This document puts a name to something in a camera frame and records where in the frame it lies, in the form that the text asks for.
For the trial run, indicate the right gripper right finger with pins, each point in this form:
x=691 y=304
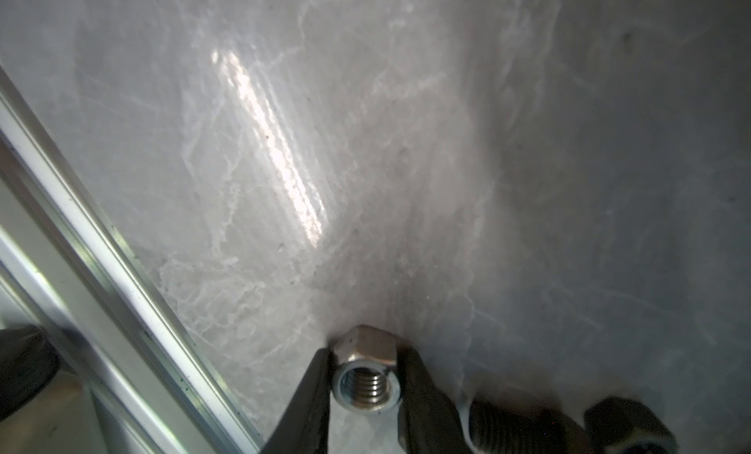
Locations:
x=428 y=421

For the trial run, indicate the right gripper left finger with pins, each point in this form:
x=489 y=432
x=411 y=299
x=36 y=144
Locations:
x=304 y=427

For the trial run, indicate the silver hex nut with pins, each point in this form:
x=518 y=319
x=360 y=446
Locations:
x=366 y=371

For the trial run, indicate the black bolt near nut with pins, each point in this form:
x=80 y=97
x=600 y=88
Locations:
x=492 y=429

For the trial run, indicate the aluminium front rail frame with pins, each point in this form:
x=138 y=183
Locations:
x=67 y=273

